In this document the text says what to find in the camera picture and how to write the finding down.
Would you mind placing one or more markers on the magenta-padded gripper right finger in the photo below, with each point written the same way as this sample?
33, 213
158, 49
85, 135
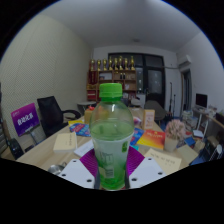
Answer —
146, 171

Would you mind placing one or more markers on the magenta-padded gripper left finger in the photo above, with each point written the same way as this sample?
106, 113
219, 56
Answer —
76, 173

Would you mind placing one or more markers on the green drink bottle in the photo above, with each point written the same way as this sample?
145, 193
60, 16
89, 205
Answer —
112, 133

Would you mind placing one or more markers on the beige flat book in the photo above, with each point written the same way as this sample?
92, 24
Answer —
165, 161

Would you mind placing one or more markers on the white paper booklet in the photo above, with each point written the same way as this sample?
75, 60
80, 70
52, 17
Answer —
85, 148

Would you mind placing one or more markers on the yellow and red book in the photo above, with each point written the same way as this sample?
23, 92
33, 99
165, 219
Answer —
151, 139

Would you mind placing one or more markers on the cream thick book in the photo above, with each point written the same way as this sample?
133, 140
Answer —
65, 142

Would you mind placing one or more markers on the blue and red magazine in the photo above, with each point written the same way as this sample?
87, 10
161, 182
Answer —
80, 129
137, 135

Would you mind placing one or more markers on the small wooden side table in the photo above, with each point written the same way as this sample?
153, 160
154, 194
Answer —
187, 152

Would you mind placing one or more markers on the pink flowers in white pot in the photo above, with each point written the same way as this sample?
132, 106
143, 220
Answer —
175, 131

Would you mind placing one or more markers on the orange upright box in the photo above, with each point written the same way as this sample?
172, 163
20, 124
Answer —
148, 119

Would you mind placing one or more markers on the gift box with red ribbon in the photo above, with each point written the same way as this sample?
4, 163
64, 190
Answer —
88, 116

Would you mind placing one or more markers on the grey armchair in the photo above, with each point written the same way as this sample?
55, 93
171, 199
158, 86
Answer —
156, 110

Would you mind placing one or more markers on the black office chair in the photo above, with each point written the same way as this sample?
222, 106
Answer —
50, 113

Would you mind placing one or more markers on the book stacks on floor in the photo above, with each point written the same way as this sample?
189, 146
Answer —
191, 123

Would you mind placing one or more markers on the white-seat wooden stool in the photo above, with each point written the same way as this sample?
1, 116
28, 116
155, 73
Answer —
138, 100

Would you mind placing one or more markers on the purple sign board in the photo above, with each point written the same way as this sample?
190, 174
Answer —
25, 119

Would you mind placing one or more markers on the black tripod stand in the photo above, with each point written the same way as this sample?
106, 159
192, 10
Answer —
171, 96

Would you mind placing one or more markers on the black computer monitor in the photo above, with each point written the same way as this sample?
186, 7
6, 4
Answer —
201, 100

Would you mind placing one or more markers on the black framed glass door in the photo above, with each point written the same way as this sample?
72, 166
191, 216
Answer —
154, 80

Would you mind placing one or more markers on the wooden shelf unit with trophies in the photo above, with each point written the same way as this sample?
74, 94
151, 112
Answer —
113, 75

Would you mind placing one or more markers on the long wooden wall desk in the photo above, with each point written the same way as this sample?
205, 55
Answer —
213, 120

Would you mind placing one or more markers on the white wall air conditioner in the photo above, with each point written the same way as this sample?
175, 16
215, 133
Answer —
185, 61

